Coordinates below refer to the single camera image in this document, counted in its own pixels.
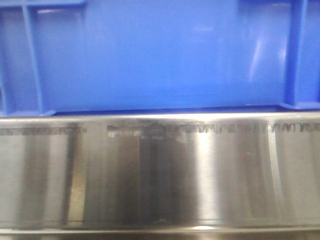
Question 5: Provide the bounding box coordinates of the stainless steel shelf beam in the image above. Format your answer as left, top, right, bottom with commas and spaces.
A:
0, 111, 320, 240

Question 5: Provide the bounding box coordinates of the light blue ribbed crate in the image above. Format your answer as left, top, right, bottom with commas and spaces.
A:
0, 0, 320, 117

